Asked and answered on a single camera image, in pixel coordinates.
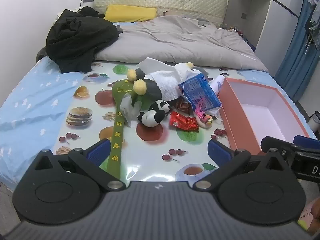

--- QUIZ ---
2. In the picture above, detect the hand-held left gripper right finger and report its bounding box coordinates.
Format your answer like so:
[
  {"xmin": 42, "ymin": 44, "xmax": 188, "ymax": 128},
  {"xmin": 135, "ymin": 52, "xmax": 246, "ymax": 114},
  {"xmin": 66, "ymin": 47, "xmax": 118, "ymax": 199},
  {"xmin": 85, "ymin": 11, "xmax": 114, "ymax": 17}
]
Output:
[{"xmin": 195, "ymin": 139, "xmax": 287, "ymax": 190}]

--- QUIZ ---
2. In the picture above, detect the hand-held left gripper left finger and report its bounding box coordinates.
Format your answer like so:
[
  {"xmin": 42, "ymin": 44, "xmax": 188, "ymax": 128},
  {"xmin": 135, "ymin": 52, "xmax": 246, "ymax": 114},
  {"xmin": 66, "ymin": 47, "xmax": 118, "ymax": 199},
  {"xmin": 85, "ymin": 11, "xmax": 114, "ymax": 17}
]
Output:
[{"xmin": 34, "ymin": 138, "xmax": 126, "ymax": 190}]

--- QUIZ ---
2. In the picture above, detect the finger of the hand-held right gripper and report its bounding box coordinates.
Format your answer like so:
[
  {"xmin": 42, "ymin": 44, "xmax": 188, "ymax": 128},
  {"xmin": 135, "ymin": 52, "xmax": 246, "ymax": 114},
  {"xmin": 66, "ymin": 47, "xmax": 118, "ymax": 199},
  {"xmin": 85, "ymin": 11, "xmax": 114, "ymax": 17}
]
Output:
[
  {"xmin": 293, "ymin": 134, "xmax": 320, "ymax": 150},
  {"xmin": 260, "ymin": 136, "xmax": 297, "ymax": 157}
]

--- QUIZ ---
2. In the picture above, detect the orange cardboard box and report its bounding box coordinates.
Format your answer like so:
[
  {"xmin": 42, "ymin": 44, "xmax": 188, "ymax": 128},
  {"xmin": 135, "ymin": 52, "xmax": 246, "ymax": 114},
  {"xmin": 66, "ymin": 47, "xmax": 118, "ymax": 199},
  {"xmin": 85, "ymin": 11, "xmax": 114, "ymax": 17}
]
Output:
[{"xmin": 216, "ymin": 77, "xmax": 316, "ymax": 155}]

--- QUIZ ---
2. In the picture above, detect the clear plastic packet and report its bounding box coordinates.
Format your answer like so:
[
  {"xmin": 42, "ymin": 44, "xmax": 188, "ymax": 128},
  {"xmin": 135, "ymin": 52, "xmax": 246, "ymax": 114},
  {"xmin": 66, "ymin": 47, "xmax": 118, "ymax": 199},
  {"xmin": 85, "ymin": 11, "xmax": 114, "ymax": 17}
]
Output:
[{"xmin": 121, "ymin": 95, "xmax": 143, "ymax": 128}]

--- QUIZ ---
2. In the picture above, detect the dark brown snack packet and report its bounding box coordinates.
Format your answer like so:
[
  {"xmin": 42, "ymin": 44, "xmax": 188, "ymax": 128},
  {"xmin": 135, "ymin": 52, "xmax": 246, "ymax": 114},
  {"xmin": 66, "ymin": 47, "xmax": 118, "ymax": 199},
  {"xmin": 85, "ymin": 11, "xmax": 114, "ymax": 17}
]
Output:
[{"xmin": 175, "ymin": 97, "xmax": 194, "ymax": 115}]

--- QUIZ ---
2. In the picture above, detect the blue tissue pack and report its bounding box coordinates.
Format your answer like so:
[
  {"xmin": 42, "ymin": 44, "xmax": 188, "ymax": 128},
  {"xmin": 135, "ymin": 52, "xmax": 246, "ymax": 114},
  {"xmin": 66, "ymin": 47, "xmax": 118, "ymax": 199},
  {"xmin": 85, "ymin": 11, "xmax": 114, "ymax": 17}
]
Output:
[{"xmin": 178, "ymin": 72, "xmax": 222, "ymax": 113}]

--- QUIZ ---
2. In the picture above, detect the white towel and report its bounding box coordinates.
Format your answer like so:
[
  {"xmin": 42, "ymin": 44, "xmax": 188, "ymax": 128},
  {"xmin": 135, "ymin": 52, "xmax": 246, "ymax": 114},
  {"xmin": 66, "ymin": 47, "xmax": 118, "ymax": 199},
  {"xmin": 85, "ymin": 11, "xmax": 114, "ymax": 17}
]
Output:
[{"xmin": 149, "ymin": 70, "xmax": 187, "ymax": 101}]

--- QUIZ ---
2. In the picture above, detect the white trash bin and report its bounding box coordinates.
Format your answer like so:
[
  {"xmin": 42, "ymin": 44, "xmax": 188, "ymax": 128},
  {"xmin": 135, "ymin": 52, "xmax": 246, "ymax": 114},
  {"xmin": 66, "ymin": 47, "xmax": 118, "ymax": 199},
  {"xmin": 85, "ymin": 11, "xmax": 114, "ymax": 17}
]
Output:
[{"xmin": 308, "ymin": 110, "xmax": 320, "ymax": 132}]

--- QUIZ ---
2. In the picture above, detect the green fabric paddle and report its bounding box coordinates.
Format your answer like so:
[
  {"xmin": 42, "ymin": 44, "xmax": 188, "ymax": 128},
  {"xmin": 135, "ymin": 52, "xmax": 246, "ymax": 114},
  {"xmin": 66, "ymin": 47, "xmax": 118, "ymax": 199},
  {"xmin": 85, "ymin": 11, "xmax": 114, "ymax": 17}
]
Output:
[{"xmin": 108, "ymin": 79, "xmax": 140, "ymax": 174}]

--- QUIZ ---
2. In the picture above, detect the pink feathered toy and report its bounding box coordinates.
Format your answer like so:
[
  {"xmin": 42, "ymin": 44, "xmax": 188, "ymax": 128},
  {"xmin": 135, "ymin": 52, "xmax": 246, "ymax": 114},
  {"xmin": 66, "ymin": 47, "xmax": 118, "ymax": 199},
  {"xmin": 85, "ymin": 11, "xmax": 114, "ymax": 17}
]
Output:
[{"xmin": 194, "ymin": 99, "xmax": 214, "ymax": 127}]

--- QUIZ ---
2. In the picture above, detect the small red snack packet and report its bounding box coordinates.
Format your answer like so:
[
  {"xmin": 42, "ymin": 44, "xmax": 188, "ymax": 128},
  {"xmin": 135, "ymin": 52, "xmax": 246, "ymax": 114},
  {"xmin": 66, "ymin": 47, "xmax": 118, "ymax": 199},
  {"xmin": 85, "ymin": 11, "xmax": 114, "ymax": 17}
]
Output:
[{"xmin": 186, "ymin": 116, "xmax": 200, "ymax": 132}]

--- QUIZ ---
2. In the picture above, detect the pink printed cloth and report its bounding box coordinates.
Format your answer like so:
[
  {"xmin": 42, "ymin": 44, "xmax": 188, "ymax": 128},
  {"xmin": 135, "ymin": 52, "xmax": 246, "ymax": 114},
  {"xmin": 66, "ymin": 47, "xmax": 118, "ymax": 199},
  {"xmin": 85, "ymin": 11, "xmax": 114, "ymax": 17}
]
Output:
[{"xmin": 297, "ymin": 197, "xmax": 320, "ymax": 235}]

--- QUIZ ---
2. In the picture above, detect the large red snack packet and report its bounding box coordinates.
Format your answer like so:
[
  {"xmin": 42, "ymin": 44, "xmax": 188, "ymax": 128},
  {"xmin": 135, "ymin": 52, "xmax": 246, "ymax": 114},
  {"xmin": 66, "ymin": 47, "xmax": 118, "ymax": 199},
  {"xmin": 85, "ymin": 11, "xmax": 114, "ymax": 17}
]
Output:
[{"xmin": 169, "ymin": 111, "xmax": 188, "ymax": 130}]

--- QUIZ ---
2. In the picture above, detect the panda plush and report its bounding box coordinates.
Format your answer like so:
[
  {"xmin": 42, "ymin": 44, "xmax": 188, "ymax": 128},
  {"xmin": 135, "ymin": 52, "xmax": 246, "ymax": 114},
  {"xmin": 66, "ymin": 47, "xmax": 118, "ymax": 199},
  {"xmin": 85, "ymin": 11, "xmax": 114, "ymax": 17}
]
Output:
[{"xmin": 137, "ymin": 100, "xmax": 171, "ymax": 127}]

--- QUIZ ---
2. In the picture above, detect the white tube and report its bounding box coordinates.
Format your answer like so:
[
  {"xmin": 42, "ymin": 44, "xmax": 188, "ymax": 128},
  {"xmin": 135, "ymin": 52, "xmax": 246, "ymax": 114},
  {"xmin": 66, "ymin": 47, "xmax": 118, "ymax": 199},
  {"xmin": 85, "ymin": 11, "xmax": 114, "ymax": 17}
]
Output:
[{"xmin": 209, "ymin": 74, "xmax": 225, "ymax": 95}]

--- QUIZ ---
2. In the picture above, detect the blue curtain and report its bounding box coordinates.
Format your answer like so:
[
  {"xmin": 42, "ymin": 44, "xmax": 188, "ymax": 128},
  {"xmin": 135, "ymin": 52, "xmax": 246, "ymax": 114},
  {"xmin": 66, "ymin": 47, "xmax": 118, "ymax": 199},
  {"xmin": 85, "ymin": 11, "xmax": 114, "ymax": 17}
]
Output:
[{"xmin": 274, "ymin": 0, "xmax": 320, "ymax": 103}]

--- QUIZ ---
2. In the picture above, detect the grey penguin plush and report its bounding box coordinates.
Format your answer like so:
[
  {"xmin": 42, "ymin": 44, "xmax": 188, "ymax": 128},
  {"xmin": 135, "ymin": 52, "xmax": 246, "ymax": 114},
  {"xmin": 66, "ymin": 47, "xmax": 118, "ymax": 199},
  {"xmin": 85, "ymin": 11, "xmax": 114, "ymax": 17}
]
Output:
[{"xmin": 126, "ymin": 62, "xmax": 209, "ymax": 102}]

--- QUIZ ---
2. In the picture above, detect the white tissue sheet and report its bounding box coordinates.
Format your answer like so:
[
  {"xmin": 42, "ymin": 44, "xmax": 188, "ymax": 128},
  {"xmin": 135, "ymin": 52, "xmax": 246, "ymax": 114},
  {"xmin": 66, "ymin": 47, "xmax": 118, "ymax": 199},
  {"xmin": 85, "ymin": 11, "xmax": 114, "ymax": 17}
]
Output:
[{"xmin": 136, "ymin": 57, "xmax": 175, "ymax": 73}]

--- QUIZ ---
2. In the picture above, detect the hanging denim jacket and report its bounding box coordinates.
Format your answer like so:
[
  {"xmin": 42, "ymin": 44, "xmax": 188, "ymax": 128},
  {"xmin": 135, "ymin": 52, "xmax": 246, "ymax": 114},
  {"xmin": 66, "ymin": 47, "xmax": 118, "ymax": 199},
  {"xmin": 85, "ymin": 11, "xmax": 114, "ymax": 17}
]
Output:
[{"xmin": 304, "ymin": 0, "xmax": 320, "ymax": 53}]

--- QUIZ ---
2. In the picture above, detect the black jacket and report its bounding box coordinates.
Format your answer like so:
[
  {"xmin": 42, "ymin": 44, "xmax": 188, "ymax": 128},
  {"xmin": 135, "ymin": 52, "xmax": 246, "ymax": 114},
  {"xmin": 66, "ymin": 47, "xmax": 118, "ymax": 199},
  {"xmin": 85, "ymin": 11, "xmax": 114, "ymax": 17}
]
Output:
[{"xmin": 46, "ymin": 6, "xmax": 120, "ymax": 73}]

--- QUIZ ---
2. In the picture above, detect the grey duvet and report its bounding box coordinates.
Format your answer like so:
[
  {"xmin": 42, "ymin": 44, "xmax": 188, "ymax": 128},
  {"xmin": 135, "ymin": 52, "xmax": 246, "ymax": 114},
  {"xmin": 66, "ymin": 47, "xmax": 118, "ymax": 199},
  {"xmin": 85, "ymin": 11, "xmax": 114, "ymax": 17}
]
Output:
[{"xmin": 94, "ymin": 15, "xmax": 269, "ymax": 72}]

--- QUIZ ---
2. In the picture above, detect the row of small bottles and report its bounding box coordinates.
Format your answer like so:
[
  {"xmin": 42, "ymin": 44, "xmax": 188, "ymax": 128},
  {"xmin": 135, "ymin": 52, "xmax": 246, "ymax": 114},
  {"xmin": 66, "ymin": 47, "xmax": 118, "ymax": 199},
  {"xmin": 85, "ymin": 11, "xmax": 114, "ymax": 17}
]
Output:
[{"xmin": 221, "ymin": 22, "xmax": 244, "ymax": 37}]

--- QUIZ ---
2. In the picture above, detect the grey wardrobe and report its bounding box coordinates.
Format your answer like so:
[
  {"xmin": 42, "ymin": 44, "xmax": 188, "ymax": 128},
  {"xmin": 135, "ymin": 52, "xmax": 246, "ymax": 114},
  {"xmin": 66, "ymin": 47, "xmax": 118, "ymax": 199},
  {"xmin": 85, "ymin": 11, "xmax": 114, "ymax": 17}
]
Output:
[{"xmin": 220, "ymin": 0, "xmax": 305, "ymax": 53}]

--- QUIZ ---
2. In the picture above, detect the dark curtain rod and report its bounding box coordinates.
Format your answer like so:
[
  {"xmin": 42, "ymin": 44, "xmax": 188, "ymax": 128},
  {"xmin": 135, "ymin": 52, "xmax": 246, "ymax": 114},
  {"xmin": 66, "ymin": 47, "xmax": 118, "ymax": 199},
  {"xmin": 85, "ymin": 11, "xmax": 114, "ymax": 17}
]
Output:
[{"xmin": 271, "ymin": 0, "xmax": 300, "ymax": 19}]

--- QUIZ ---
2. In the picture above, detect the yellow pillow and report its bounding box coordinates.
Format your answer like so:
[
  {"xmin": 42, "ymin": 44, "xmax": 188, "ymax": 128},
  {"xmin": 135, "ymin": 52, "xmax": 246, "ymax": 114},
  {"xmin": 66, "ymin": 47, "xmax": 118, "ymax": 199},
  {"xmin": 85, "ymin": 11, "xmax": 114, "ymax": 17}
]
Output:
[{"xmin": 104, "ymin": 4, "xmax": 157, "ymax": 23}]

